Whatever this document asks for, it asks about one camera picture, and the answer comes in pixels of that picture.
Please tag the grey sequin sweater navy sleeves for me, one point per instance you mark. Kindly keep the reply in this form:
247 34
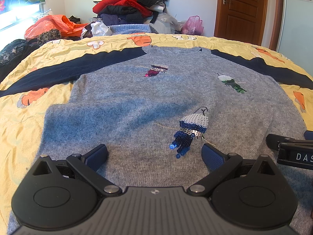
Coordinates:
156 111

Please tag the light blue knit garment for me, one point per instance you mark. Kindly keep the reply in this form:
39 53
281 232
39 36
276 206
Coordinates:
132 28

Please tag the leopard print garment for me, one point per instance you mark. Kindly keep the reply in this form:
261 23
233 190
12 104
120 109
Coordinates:
53 34

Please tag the brown wooden door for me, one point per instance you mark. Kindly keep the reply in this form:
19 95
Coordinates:
241 20

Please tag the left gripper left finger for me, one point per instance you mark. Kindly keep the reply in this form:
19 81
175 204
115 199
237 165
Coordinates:
86 167

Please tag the pink plastic bag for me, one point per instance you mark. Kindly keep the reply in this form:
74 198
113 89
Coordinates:
193 26

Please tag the white crumpled cloth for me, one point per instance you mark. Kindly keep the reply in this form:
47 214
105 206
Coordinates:
95 29

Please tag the orange plastic bag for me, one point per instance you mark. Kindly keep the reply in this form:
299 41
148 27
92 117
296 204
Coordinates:
59 22

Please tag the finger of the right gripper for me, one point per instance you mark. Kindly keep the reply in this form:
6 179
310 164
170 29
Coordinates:
273 141

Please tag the red garment on pile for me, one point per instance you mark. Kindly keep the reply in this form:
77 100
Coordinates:
127 3

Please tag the grey plastic bag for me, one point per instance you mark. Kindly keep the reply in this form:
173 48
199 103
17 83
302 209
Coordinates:
164 23

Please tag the yellow carrot print quilt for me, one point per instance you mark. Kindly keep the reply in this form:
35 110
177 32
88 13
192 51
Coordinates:
22 114

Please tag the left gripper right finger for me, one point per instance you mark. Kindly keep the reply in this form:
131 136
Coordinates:
221 167

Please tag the dark floral garment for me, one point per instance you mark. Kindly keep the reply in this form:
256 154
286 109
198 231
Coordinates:
13 53

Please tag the navy dark clothes in pile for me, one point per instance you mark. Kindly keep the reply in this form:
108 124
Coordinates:
117 14

